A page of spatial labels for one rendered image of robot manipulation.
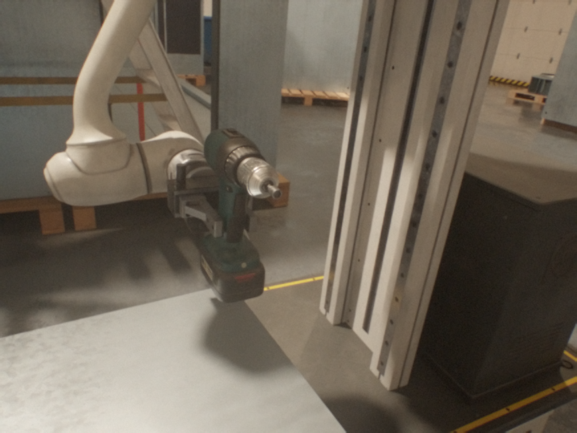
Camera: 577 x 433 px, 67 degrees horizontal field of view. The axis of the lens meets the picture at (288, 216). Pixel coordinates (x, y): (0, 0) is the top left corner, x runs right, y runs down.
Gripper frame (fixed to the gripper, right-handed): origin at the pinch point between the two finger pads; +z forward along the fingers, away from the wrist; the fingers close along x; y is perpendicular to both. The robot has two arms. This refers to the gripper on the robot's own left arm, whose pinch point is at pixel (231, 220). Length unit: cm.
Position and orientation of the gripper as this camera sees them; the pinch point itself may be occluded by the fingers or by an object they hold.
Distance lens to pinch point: 65.6
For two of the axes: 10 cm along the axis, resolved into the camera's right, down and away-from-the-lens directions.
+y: 0.9, -9.1, -4.2
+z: 4.5, 4.1, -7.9
